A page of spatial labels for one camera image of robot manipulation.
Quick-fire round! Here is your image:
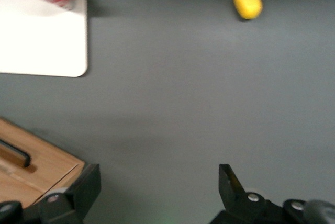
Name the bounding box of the black metal drawer handle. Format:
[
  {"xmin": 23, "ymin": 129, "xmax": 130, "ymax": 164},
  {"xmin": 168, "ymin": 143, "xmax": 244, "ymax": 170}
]
[{"xmin": 0, "ymin": 139, "xmax": 31, "ymax": 169}]

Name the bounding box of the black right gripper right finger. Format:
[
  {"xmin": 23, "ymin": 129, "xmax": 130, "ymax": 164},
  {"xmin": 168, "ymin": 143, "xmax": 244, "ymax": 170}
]
[{"xmin": 210, "ymin": 163, "xmax": 288, "ymax": 224}]

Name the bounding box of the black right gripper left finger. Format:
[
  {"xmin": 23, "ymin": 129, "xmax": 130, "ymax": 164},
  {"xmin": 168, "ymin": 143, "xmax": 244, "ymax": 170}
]
[{"xmin": 23, "ymin": 163, "xmax": 102, "ymax": 224}]

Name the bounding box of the wooden box lid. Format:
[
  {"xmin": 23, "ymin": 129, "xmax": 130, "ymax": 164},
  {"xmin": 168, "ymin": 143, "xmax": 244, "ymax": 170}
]
[{"xmin": 0, "ymin": 117, "xmax": 86, "ymax": 207}]

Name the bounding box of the yellow lemon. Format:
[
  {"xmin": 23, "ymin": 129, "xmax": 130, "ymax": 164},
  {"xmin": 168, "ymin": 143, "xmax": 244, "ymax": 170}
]
[{"xmin": 232, "ymin": 0, "xmax": 263, "ymax": 20}]

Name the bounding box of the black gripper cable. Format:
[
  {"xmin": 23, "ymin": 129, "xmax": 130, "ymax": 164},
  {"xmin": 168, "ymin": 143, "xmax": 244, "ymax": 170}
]
[{"xmin": 303, "ymin": 199, "xmax": 335, "ymax": 224}]

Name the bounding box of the white rectangular tray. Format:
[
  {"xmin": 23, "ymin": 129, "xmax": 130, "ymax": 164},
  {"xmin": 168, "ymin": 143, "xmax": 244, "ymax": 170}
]
[{"xmin": 0, "ymin": 0, "xmax": 88, "ymax": 78}]

